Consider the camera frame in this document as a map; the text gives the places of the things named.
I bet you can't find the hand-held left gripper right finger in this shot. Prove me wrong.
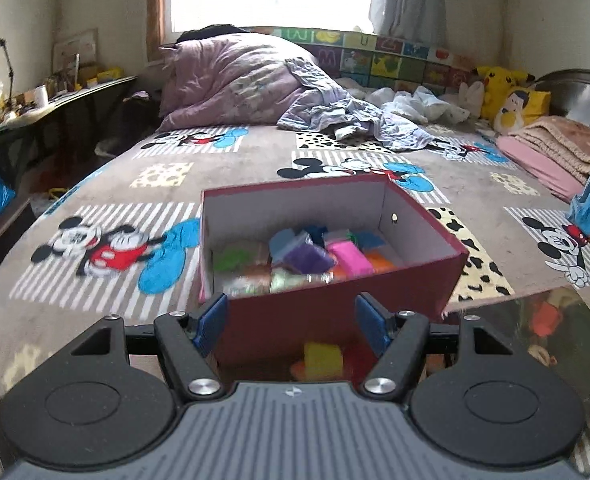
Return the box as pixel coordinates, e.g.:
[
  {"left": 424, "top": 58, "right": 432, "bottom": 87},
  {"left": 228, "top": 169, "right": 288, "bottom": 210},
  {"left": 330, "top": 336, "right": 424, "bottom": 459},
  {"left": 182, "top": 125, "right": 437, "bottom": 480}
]
[{"left": 355, "top": 292, "right": 528, "bottom": 402}]

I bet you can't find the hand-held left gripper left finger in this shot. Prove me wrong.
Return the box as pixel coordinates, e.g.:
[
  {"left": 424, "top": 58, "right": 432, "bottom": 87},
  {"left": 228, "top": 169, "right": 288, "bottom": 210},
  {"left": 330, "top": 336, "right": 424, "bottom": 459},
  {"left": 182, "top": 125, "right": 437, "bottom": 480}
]
[{"left": 55, "top": 294, "right": 228, "bottom": 403}]

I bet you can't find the yellow clay packet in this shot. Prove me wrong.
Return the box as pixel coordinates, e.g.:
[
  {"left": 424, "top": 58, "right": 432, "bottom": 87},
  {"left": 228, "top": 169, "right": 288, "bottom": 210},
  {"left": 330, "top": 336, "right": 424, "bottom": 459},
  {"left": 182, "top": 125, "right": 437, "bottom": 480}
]
[{"left": 302, "top": 342, "right": 345, "bottom": 380}]

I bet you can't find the pile of coloured clay packets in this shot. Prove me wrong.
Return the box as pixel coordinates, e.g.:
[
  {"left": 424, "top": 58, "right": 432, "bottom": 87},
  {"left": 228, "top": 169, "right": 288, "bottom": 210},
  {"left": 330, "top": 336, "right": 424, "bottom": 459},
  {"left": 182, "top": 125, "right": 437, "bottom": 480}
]
[{"left": 212, "top": 225, "right": 406, "bottom": 297}]

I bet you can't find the red cardboard box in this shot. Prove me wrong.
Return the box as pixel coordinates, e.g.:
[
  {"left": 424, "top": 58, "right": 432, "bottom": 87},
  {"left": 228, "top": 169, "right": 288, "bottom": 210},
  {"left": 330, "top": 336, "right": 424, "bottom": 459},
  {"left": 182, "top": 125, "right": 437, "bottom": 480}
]
[{"left": 197, "top": 171, "right": 470, "bottom": 367}]

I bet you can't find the red clay packet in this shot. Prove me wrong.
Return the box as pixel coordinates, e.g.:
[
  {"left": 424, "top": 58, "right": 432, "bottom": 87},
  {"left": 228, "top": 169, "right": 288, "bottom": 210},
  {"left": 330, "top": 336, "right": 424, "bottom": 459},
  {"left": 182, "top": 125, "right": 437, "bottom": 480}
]
[{"left": 343, "top": 344, "right": 379, "bottom": 382}]

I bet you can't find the glossy picture board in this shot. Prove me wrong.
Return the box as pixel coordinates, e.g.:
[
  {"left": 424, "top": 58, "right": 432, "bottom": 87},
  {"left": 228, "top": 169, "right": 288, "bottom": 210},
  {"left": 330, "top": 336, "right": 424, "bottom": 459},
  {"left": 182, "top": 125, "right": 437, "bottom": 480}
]
[{"left": 445, "top": 287, "right": 590, "bottom": 411}]

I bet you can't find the cartoon mouse printed bed sheet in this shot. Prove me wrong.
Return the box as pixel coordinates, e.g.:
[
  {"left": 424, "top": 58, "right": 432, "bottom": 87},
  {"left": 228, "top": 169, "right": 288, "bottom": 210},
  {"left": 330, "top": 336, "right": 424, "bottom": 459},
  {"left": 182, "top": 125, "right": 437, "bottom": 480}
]
[{"left": 0, "top": 122, "right": 590, "bottom": 461}]

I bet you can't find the light blue crumpled garment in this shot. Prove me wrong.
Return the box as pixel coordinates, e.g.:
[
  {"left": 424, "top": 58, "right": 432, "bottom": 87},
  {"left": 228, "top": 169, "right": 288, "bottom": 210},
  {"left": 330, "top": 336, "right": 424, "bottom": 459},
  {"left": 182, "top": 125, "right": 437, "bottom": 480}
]
[{"left": 277, "top": 57, "right": 436, "bottom": 153}]

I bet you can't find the dark bag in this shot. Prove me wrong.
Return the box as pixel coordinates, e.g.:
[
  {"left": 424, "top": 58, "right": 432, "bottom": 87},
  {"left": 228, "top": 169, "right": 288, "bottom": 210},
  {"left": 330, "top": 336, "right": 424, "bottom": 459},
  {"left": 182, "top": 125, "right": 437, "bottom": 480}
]
[{"left": 95, "top": 91, "right": 164, "bottom": 157}]

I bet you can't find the white crumpled cloth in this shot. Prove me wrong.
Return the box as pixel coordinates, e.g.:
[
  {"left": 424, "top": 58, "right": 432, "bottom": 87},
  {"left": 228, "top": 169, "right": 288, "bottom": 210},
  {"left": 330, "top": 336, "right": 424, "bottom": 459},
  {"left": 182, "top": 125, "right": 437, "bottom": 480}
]
[{"left": 365, "top": 85, "right": 468, "bottom": 123}]

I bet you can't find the dark wooden furniture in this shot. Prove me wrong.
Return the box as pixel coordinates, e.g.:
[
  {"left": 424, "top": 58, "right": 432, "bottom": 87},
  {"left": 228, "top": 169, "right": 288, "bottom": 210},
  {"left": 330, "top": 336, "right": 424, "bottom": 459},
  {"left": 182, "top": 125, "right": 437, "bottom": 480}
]
[{"left": 0, "top": 195, "right": 36, "bottom": 288}]

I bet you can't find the pink folded sheet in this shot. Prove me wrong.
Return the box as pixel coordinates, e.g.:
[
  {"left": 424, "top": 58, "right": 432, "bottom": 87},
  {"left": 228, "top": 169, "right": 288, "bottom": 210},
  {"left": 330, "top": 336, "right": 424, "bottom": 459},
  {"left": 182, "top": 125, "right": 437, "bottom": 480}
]
[{"left": 495, "top": 135, "right": 586, "bottom": 203}]

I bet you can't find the purple quilt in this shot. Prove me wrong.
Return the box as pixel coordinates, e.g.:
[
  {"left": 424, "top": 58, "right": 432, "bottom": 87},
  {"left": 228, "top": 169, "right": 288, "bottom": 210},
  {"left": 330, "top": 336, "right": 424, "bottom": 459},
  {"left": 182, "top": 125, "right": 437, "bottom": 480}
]
[{"left": 159, "top": 34, "right": 356, "bottom": 133}]

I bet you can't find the white rabbit plush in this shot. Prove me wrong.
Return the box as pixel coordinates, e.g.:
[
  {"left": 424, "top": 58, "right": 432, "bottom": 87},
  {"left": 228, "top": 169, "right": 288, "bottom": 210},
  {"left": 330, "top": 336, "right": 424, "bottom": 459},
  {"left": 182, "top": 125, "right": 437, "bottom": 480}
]
[{"left": 458, "top": 80, "right": 486, "bottom": 121}]

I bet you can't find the yellow cartoon cushion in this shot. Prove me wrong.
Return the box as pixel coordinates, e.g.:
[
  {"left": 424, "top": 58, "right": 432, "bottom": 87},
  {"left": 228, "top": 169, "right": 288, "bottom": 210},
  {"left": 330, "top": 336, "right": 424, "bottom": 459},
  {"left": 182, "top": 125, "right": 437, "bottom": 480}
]
[{"left": 492, "top": 87, "right": 551, "bottom": 136}]

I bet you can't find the wooden desk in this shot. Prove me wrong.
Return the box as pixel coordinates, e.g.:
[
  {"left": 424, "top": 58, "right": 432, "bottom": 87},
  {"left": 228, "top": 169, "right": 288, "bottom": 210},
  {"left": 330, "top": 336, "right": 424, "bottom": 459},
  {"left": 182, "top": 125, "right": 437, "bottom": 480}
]
[{"left": 0, "top": 75, "right": 138, "bottom": 161}]

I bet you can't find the beige fleece blanket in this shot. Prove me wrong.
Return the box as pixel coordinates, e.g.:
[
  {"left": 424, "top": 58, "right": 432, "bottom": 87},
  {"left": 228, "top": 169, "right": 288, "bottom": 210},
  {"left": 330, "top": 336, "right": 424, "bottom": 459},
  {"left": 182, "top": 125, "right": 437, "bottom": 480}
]
[{"left": 512, "top": 115, "right": 590, "bottom": 187}]

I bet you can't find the yellow mouse plush toy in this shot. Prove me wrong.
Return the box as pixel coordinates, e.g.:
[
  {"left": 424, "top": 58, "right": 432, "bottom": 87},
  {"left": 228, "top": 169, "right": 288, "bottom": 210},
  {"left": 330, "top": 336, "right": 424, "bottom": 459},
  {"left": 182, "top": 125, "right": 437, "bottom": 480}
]
[{"left": 475, "top": 65, "right": 536, "bottom": 121}]

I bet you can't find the dark cloth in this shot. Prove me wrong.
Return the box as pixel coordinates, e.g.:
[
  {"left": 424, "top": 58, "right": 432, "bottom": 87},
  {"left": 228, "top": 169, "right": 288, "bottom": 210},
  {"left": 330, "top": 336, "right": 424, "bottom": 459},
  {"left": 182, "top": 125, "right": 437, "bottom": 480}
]
[{"left": 176, "top": 23, "right": 248, "bottom": 44}]

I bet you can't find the framed picture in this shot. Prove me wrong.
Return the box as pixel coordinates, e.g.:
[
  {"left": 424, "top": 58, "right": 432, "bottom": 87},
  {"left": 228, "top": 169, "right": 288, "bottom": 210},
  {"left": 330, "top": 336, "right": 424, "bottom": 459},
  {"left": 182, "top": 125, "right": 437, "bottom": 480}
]
[{"left": 52, "top": 29, "right": 100, "bottom": 75}]

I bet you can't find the dark headboard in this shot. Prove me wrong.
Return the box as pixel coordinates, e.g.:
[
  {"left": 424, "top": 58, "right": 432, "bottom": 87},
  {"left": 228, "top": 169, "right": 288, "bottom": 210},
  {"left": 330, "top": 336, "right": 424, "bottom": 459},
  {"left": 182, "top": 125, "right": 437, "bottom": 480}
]
[{"left": 528, "top": 69, "right": 590, "bottom": 133}]

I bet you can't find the colourful alphabet wall padding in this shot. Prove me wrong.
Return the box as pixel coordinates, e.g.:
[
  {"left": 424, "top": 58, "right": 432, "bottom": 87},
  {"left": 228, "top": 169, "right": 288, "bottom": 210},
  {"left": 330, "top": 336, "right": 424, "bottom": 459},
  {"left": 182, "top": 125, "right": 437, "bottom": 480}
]
[{"left": 255, "top": 27, "right": 481, "bottom": 95}]

